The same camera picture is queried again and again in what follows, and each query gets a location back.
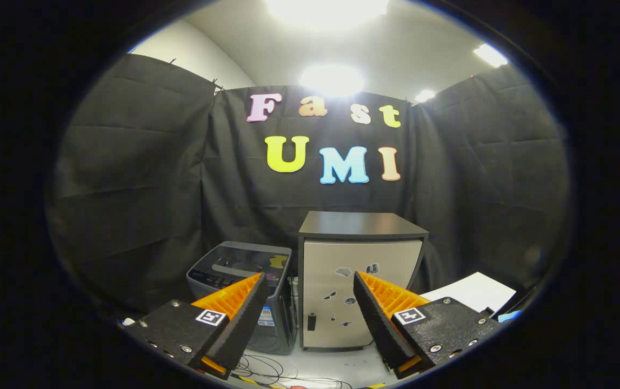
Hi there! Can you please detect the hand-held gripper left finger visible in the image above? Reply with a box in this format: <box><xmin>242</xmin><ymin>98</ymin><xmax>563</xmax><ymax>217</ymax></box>
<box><xmin>121</xmin><ymin>272</ymin><xmax>270</xmax><ymax>380</ymax></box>

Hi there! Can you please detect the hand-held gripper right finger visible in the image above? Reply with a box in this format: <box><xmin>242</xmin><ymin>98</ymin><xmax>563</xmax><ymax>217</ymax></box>
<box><xmin>353</xmin><ymin>270</ymin><xmax>505</xmax><ymax>379</ymax></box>

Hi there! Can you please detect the grey washing machine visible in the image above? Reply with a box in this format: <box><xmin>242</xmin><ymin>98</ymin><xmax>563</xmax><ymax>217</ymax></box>
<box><xmin>186</xmin><ymin>241</ymin><xmax>297</xmax><ymax>356</ymax></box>

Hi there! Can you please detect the dark cabinet with beige door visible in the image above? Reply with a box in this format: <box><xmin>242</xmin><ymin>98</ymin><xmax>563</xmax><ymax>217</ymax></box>
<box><xmin>298</xmin><ymin>211</ymin><xmax>429</xmax><ymax>351</ymax></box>

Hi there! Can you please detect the white board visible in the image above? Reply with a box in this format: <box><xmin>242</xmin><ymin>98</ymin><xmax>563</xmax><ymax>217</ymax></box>
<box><xmin>421</xmin><ymin>272</ymin><xmax>517</xmax><ymax>314</ymax></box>

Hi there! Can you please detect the black backdrop cloth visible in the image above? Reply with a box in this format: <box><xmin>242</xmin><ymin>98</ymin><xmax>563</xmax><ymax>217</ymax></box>
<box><xmin>45</xmin><ymin>53</ymin><xmax>572</xmax><ymax>319</ymax></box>

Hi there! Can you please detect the rectangular ceiling light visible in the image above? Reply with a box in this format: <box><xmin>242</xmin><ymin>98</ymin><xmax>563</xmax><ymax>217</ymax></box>
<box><xmin>473</xmin><ymin>43</ymin><xmax>509</xmax><ymax>68</ymax></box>

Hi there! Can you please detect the large round ceiling light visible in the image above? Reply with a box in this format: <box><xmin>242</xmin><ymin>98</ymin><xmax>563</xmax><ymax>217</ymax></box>
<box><xmin>266</xmin><ymin>0</ymin><xmax>390</xmax><ymax>28</ymax></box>

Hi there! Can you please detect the bundle of floor cables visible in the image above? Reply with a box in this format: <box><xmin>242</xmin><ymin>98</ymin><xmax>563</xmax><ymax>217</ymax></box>
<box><xmin>231</xmin><ymin>354</ymin><xmax>354</xmax><ymax>389</ymax></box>

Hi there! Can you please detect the grey drain hose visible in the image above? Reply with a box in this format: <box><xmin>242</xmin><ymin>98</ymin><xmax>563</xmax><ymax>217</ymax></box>
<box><xmin>288</xmin><ymin>277</ymin><xmax>301</xmax><ymax>325</ymax></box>

